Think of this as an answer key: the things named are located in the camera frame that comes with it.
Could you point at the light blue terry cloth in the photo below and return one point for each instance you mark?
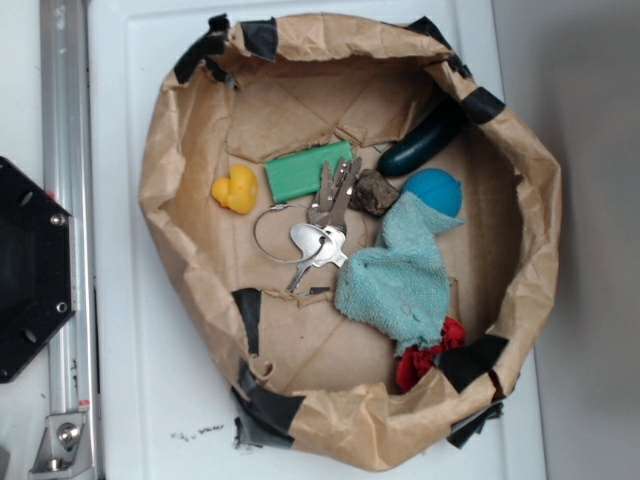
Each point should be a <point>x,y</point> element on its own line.
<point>400,286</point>

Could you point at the red crumpled cloth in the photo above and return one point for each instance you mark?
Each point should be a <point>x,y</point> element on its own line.
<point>415,363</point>

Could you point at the silver key bunch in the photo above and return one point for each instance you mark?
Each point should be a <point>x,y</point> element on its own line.
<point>325,231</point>

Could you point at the green rectangular block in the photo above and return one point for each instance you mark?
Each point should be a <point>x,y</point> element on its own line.
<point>299,174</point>

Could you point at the brown rock chunk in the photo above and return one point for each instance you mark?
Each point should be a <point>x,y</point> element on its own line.
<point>373,194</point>

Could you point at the yellow rubber duck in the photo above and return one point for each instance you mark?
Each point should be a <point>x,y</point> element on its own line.
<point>237,192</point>

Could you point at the blue rubber ball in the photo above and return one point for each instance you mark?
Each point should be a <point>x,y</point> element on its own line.
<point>437,189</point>

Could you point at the brown paper bin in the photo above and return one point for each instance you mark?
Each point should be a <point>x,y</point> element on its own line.
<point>300,373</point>

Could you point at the dark green cucumber toy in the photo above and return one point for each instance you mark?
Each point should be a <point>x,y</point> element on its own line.
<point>431,136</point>

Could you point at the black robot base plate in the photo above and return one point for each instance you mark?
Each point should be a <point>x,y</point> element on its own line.
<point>36,270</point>

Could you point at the aluminium frame rail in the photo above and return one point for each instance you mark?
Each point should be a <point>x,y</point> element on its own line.
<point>73,351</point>

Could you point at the metal corner bracket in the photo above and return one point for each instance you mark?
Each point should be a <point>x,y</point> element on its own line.
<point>64,451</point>

